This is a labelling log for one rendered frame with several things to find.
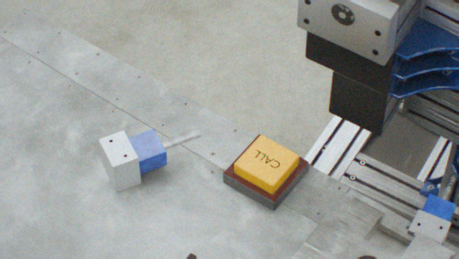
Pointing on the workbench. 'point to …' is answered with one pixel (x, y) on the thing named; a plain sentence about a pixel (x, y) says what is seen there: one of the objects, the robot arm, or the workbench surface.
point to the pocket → (389, 238)
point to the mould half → (334, 245)
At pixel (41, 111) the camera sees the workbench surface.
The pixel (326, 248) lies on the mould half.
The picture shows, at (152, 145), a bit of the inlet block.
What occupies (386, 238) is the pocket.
